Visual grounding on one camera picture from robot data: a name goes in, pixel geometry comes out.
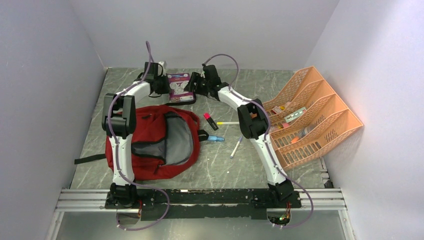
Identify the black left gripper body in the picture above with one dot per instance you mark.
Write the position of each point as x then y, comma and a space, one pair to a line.
163, 84

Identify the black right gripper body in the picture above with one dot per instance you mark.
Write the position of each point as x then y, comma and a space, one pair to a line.
203, 86

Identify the purple puzzle book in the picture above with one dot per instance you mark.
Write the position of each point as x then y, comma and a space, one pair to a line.
177, 83

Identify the red student backpack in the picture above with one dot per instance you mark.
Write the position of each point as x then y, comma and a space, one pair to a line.
165, 143

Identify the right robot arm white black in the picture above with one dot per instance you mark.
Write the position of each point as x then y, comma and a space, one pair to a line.
254, 124

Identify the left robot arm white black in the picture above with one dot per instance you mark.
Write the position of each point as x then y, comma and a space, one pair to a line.
119, 123

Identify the pink black highlighter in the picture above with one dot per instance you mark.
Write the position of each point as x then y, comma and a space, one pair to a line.
210, 121

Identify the yellow white marker pen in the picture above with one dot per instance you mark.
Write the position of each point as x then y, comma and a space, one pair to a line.
228, 123

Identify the blue highlighter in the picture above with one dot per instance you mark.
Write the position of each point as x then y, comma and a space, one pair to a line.
213, 138

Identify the blue white marker pen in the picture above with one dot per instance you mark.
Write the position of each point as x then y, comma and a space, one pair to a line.
236, 147

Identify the white green ruler case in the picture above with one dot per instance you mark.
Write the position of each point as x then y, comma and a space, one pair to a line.
295, 115

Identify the orange plastic desk organizer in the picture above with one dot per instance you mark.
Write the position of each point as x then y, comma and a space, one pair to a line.
327, 122

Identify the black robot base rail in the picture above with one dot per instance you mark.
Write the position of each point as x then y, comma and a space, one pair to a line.
254, 203

